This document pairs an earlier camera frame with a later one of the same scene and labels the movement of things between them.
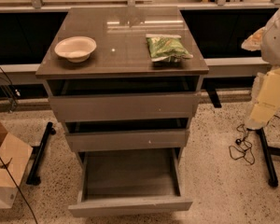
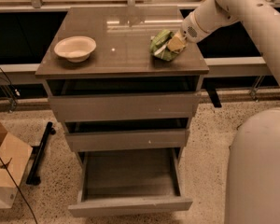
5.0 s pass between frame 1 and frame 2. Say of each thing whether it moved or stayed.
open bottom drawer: stayed
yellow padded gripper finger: moved
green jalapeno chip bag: moved
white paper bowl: stayed
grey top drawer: stayed
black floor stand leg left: stayed
